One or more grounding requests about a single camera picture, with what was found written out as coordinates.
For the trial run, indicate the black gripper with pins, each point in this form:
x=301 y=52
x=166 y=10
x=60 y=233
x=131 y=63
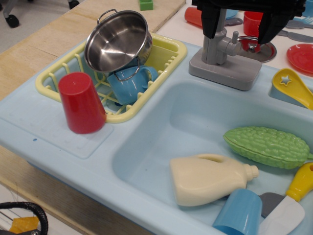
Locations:
x=277 y=14

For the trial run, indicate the grey toy faucet with lever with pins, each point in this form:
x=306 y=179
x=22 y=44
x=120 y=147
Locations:
x=218 y=60

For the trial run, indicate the red upright cup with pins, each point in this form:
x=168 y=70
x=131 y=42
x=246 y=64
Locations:
x=251 y=23

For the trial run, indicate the steel pot lid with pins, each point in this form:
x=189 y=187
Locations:
x=250 y=48

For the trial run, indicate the red lying cup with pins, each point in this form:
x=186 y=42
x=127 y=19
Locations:
x=193 y=15

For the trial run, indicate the grey toy fork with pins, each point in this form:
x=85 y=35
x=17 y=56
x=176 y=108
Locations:
x=294 y=24

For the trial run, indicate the grey toy knife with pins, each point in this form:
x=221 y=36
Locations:
x=296 y=36

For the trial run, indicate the red plate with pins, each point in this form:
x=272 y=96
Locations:
x=300 y=57

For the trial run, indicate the yellow star spoon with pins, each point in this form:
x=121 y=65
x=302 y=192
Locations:
x=289 y=83

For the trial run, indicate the yellow dish rack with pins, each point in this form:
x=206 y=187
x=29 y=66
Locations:
x=166 y=55

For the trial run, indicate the green toy block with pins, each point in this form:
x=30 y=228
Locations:
x=146 y=5

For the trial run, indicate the stainless steel pot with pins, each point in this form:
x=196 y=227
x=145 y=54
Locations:
x=121 y=39

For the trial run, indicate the blue mug in rack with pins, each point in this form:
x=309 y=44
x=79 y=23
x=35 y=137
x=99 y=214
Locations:
x=127 y=83

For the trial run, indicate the green toy bitter gourd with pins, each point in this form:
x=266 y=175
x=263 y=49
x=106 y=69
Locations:
x=269 y=146

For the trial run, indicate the cream toy detergent bottle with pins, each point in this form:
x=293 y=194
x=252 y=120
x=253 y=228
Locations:
x=204 y=178

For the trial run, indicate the red upturned plastic cup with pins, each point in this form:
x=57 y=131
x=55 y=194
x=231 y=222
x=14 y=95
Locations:
x=83 y=109

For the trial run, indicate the grey toy spatula piece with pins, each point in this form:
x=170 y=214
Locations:
x=270 y=201

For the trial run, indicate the light blue toy sink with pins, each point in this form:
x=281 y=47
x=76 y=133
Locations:
x=125 y=166

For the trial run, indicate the blue cup in basin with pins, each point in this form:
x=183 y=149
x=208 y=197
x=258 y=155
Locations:
x=241 y=214

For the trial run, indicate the black chair caster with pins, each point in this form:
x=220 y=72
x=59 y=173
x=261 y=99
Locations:
x=12 y=21

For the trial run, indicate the yellow cloth piece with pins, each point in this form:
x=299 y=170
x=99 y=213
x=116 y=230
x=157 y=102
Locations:
x=24 y=224

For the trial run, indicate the yellow handled white toy knife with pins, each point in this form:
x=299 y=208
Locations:
x=289 y=213

